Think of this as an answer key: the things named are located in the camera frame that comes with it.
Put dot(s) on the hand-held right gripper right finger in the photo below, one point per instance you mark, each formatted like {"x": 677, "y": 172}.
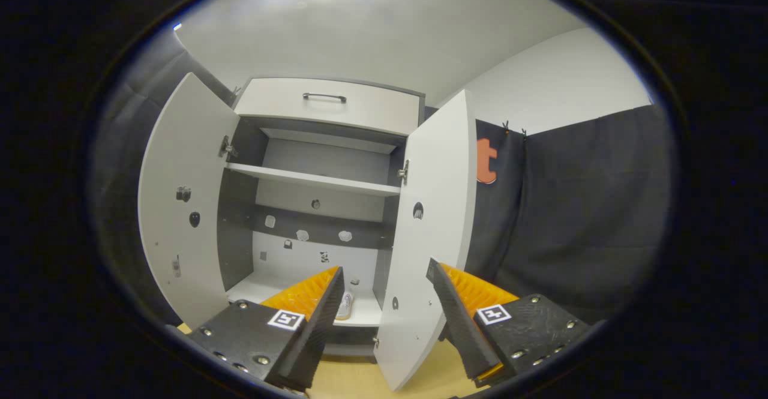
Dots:
{"x": 456, "y": 321}

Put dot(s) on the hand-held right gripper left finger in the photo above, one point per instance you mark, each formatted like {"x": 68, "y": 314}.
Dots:
{"x": 318, "y": 327}

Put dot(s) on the white shoe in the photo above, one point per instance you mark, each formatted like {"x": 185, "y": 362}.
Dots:
{"x": 345, "y": 306}

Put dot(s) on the white shoe cabinet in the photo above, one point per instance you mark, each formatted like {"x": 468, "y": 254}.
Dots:
{"x": 300, "y": 261}

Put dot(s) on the white shoe cabinet door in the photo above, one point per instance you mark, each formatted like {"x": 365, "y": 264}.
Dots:
{"x": 438, "y": 165}
{"x": 180, "y": 147}

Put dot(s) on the white cabinet shelf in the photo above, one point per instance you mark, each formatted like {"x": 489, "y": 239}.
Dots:
{"x": 312, "y": 179}

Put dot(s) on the metal door hinge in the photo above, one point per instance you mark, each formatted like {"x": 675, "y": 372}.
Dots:
{"x": 227, "y": 148}
{"x": 403, "y": 172}

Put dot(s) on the white cabinet drawer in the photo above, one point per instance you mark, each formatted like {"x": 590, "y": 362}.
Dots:
{"x": 282, "y": 108}

